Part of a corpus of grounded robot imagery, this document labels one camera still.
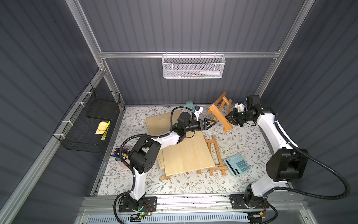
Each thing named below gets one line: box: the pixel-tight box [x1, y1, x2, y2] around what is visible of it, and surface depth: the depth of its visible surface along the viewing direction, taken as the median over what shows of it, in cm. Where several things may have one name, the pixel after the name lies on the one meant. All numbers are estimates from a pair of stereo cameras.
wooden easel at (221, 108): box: [206, 91, 234, 134], surface depth 79 cm
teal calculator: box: [223, 153, 252, 177], surface depth 87 cm
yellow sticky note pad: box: [95, 121, 108, 135], surface depth 77 cm
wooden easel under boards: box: [160, 174, 170, 182], surface depth 82 cm
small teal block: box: [186, 101, 194, 108], surface depth 122 cm
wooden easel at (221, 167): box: [197, 135, 228, 176], surface depth 86 cm
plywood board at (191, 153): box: [162, 130, 216, 176], surface depth 86 cm
